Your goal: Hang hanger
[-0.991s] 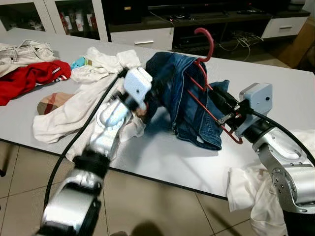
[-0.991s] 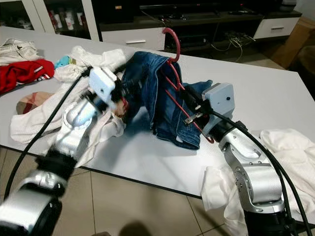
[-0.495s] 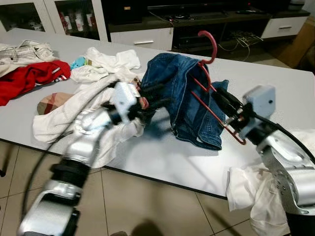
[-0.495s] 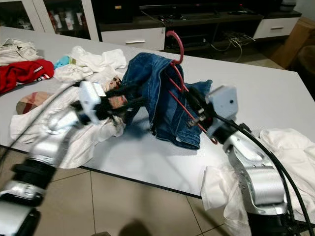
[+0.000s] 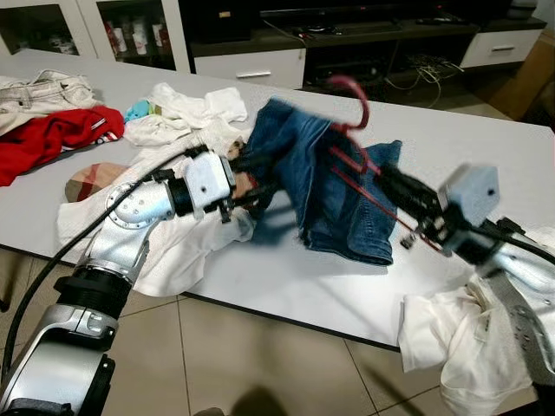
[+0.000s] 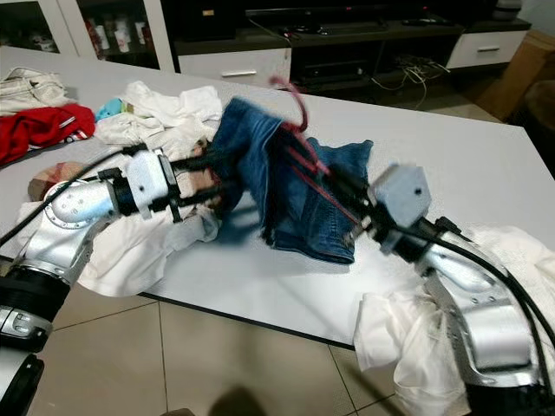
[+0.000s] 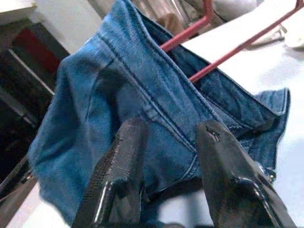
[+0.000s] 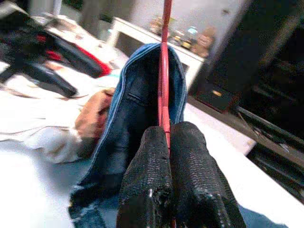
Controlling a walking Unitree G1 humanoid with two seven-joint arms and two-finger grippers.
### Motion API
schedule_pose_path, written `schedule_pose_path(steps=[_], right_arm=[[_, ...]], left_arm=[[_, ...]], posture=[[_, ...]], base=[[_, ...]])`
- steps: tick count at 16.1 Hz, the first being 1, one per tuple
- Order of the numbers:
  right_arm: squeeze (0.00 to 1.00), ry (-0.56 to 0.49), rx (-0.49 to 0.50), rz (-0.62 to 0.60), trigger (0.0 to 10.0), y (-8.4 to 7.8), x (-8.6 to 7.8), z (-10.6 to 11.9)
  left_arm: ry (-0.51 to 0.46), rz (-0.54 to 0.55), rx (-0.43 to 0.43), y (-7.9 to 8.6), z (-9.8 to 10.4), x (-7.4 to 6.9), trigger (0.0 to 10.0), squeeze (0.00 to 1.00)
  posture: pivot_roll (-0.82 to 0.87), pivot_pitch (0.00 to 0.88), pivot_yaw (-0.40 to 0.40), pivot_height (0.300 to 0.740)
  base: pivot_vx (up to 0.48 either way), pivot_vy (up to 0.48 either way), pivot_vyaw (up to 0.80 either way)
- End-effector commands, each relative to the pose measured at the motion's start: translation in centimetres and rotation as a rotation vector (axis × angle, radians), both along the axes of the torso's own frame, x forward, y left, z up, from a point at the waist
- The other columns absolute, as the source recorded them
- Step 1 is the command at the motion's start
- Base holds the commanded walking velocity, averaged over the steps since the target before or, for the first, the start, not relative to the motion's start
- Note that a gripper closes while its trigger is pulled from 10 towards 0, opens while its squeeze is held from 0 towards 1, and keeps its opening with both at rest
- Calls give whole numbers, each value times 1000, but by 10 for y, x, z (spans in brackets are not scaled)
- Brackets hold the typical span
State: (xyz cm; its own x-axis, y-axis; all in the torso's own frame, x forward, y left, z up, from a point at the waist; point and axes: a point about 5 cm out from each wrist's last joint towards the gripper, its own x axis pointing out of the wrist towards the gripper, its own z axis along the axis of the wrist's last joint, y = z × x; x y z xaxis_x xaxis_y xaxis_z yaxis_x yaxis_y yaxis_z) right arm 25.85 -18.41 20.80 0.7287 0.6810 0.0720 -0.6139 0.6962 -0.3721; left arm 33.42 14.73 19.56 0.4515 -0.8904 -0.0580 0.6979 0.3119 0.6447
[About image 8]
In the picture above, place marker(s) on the red garment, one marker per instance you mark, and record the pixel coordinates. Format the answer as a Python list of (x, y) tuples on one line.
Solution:
[(99, 61)]

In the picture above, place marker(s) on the white glass door cabinet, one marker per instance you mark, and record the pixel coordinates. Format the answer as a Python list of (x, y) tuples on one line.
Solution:
[(142, 35)]

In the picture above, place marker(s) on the black speaker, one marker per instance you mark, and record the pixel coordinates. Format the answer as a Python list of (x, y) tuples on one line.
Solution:
[(218, 78)]

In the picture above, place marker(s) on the black TV stand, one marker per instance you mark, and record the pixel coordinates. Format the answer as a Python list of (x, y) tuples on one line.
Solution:
[(273, 114)]

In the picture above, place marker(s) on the white printed T-shirt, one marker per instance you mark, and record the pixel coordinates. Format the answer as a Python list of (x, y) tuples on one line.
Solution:
[(35, 123)]

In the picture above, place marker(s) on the blue denim jeans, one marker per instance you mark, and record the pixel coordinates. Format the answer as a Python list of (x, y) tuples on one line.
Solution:
[(133, 107)]

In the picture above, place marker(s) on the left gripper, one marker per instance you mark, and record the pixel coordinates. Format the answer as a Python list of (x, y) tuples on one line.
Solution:
[(21, 42)]

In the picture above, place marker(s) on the grey folding table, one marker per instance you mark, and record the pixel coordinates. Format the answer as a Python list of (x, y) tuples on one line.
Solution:
[(249, 180)]

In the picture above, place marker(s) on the red plastic clothes hanger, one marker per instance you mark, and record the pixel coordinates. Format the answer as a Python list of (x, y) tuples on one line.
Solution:
[(164, 71)]

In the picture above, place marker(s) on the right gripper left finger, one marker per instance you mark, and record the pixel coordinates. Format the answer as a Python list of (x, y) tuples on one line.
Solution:
[(147, 180)]

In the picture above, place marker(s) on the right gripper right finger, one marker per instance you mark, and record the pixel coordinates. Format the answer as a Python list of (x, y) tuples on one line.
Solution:
[(199, 185)]

